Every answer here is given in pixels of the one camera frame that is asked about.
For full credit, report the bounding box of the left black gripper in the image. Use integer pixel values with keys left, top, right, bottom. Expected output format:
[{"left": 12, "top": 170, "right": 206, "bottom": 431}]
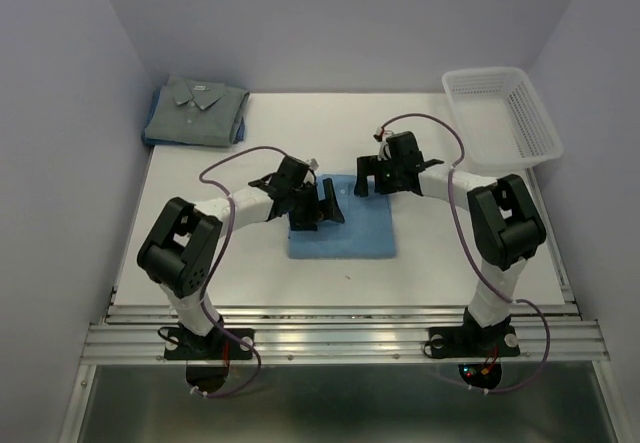
[{"left": 287, "top": 177, "right": 342, "bottom": 229}]

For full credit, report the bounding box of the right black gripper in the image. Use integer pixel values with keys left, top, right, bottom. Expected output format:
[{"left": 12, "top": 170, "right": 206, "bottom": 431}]
[{"left": 353, "top": 153, "right": 403, "bottom": 196}]

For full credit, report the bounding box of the light blue long sleeve shirt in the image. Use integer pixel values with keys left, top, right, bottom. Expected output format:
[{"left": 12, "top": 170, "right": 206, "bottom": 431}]
[{"left": 288, "top": 174, "right": 396, "bottom": 260}]

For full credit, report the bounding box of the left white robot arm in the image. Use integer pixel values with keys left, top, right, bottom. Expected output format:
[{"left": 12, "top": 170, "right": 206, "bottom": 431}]
[{"left": 137, "top": 156, "right": 345, "bottom": 357}]

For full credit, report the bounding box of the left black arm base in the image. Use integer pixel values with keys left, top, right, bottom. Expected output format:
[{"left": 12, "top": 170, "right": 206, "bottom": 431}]
[{"left": 157, "top": 325, "right": 253, "bottom": 361}]

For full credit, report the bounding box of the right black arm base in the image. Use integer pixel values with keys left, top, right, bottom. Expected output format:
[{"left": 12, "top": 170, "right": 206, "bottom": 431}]
[{"left": 422, "top": 327, "right": 521, "bottom": 361}]

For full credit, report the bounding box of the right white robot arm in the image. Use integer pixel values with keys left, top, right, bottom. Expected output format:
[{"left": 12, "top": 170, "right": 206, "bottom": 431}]
[{"left": 354, "top": 131, "right": 547, "bottom": 353}]

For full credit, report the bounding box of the white plastic basket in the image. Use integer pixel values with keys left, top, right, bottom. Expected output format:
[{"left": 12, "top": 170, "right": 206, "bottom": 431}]
[{"left": 441, "top": 67, "right": 564, "bottom": 173}]

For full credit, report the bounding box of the folded grey shirt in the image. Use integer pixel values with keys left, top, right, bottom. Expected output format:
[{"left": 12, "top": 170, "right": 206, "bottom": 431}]
[{"left": 147, "top": 75, "right": 251, "bottom": 147}]

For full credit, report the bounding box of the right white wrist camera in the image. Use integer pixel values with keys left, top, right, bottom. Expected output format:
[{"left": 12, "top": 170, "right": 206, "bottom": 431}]
[{"left": 373, "top": 127, "right": 394, "bottom": 161}]

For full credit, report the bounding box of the aluminium rail frame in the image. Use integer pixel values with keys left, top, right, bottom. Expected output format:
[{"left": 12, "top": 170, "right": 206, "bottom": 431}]
[{"left": 59, "top": 167, "right": 631, "bottom": 443}]

